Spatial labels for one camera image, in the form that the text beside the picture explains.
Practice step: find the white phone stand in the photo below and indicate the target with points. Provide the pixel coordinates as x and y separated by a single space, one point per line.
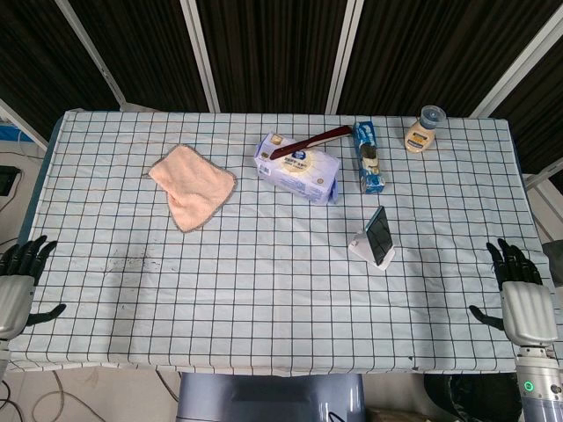
360 247

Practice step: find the dark red comb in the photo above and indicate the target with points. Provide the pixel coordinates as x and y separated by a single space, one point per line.
308 143

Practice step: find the pink cloth with grey trim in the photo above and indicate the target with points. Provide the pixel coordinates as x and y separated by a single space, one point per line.
193 189

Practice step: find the white blue checkered tablecloth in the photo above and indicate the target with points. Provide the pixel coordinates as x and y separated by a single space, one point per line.
264 285

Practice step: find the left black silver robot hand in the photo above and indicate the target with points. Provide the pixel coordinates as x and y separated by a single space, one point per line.
15 303

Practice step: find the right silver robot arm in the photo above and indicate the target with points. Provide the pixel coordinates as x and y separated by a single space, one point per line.
538 387

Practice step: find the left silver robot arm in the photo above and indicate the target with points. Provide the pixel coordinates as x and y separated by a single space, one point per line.
3 356

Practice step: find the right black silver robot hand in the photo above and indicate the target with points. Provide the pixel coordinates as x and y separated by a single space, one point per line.
528 312

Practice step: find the beige sauce bottle clear cap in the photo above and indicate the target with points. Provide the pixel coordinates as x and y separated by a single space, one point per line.
421 134

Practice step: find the black bag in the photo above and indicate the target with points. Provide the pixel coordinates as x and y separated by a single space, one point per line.
470 397

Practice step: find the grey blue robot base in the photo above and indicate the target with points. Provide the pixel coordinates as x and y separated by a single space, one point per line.
268 397

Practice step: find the light purple tissue pack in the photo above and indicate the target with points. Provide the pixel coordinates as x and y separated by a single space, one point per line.
299 173

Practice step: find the white partition post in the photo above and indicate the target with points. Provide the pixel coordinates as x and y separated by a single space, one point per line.
88 53
519 57
347 53
200 53

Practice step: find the black smartphone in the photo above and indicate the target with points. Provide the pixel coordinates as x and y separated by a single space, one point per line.
381 237

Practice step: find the black box device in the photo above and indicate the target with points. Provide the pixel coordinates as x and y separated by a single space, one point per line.
6 180

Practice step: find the blue cookie box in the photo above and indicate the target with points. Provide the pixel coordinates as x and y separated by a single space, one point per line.
369 158

